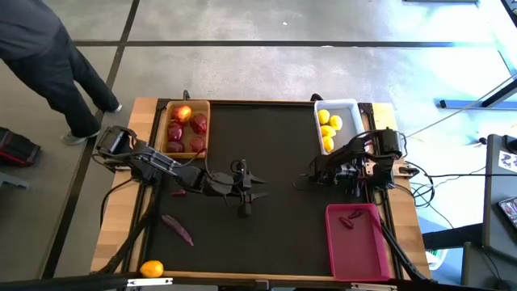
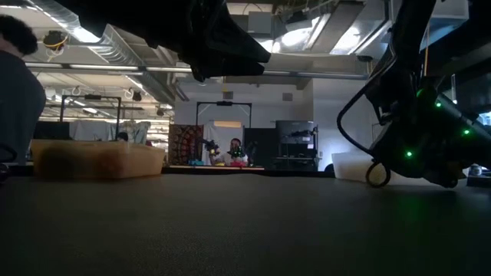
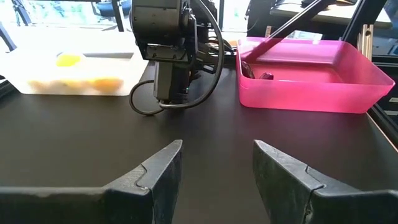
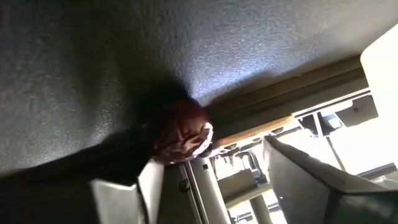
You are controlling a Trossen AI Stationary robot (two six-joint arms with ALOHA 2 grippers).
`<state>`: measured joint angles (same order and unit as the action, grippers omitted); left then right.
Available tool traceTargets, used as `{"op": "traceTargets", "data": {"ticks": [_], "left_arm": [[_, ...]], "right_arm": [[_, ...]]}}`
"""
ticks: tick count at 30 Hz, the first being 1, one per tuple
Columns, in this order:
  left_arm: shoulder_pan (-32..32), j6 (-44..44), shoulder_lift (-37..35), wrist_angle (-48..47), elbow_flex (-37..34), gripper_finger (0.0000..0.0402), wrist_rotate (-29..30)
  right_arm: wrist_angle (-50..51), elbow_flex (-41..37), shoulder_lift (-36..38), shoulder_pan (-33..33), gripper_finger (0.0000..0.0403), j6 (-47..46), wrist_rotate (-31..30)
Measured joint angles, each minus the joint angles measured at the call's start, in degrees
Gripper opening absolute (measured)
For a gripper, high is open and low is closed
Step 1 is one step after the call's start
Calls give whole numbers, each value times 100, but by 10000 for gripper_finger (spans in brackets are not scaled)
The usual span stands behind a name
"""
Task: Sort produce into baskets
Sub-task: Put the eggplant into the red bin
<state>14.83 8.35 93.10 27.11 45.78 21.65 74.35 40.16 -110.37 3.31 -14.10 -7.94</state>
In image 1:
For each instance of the long purple sweet potato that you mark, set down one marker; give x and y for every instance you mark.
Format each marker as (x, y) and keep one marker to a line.
(177, 230)

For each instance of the grey desk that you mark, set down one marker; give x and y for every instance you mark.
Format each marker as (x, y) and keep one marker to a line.
(497, 226)

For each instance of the white plastic bin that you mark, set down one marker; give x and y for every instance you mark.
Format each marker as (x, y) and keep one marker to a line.
(349, 121)

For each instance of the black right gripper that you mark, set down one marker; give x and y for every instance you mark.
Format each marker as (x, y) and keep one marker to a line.
(329, 171)

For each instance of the wooden tray of red apples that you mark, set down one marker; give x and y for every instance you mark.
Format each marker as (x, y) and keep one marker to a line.
(204, 109)

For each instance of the silver metal bracket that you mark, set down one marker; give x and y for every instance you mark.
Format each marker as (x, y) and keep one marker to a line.
(373, 288)
(149, 282)

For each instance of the black metal leg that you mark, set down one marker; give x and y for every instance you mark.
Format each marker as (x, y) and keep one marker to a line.
(501, 94)

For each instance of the pink plastic bin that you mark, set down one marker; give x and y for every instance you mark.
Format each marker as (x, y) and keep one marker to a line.
(355, 250)

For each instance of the grey metal bracket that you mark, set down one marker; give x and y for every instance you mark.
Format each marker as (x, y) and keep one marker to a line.
(12, 180)

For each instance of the white and green container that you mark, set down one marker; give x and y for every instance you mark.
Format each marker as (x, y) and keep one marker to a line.
(437, 258)

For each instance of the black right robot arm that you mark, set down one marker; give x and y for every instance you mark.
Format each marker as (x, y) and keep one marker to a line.
(379, 149)

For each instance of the blue metal bar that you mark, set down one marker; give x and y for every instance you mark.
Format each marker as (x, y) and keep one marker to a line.
(476, 104)

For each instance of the orange-tinted lemon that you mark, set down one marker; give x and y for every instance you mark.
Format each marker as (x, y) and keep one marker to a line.
(151, 268)

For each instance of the black smartphone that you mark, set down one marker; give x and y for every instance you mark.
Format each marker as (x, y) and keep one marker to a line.
(509, 211)

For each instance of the black stand base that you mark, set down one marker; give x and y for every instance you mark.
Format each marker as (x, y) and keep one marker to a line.
(452, 238)

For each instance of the black table mat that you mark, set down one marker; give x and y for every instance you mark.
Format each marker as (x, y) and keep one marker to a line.
(282, 242)

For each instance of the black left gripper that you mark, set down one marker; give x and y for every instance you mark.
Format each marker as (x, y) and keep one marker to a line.
(230, 186)

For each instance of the dark red apple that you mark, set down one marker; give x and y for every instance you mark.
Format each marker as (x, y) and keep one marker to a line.
(198, 144)
(198, 123)
(174, 146)
(175, 131)

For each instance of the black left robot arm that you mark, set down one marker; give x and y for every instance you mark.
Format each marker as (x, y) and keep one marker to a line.
(161, 165)

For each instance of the person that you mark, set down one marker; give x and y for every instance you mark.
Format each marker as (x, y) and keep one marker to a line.
(40, 48)

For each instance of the black frame crossbar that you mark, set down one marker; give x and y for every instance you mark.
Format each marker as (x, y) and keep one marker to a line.
(60, 283)

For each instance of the black diagonal frame strut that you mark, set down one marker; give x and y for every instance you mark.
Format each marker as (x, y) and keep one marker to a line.
(400, 254)
(129, 242)

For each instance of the red and yellow apple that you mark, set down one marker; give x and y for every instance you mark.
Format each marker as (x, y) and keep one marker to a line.
(182, 114)

